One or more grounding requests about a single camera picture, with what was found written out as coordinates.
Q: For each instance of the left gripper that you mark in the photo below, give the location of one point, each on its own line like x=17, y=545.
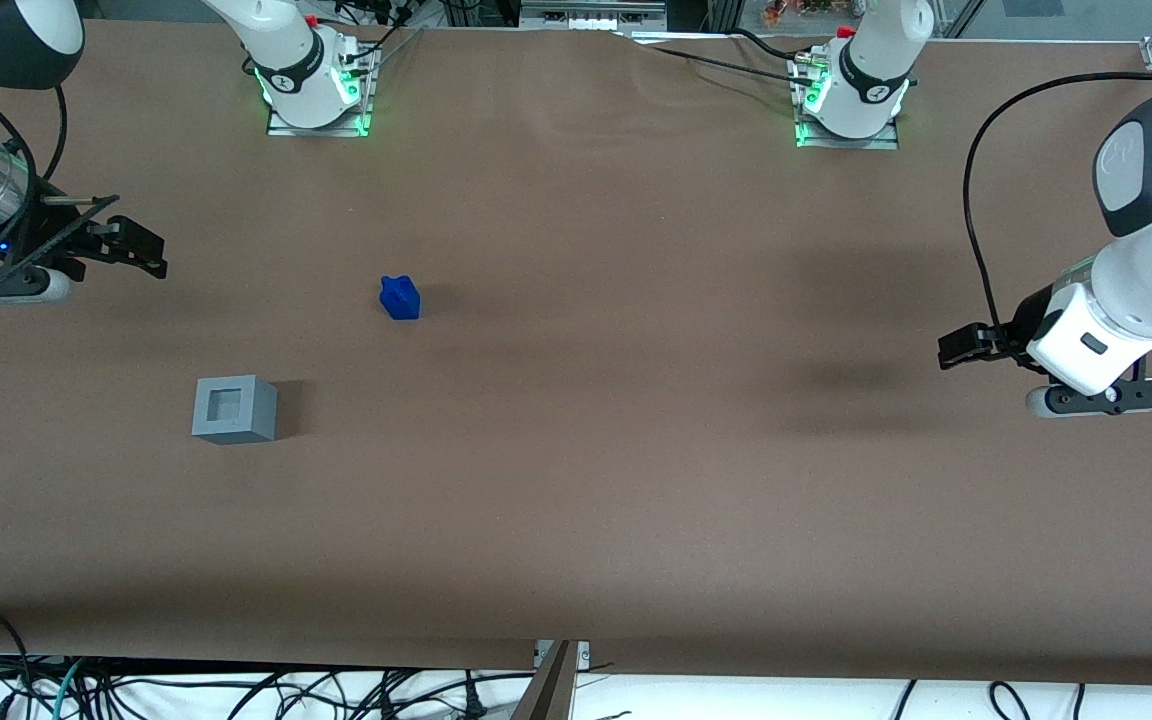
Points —
x=1025, y=322

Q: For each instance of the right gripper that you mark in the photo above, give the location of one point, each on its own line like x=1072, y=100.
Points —
x=64, y=243

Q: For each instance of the blue plastic part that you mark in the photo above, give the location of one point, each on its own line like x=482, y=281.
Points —
x=400, y=300

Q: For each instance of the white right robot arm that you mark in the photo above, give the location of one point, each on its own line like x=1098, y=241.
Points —
x=286, y=50

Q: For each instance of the gray square base block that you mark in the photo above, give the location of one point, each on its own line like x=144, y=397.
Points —
x=236, y=420

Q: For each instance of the aluminium profile rack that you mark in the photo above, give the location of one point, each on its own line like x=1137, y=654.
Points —
x=591, y=14

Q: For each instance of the dark support beam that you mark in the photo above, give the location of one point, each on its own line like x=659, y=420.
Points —
x=548, y=690

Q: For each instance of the right arm black camera mount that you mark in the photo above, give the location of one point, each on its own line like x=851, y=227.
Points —
x=71, y=250

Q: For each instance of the arm black camera mount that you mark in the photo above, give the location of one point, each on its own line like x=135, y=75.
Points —
x=1036, y=312
x=71, y=250

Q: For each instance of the left arm black camera mount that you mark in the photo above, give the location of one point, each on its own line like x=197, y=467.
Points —
x=1036, y=312

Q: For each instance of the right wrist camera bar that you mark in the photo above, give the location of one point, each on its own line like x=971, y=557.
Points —
x=36, y=288

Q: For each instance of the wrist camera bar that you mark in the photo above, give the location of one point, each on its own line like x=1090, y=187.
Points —
x=36, y=288
x=1086, y=398

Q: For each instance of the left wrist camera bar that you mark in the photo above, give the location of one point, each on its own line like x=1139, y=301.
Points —
x=1086, y=398

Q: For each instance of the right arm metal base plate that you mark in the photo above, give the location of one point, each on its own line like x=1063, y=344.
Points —
x=321, y=128

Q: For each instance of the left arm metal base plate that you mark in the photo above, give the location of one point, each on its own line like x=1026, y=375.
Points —
x=846, y=143

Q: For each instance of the metal table edge bracket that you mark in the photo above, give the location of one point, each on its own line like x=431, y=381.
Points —
x=581, y=652

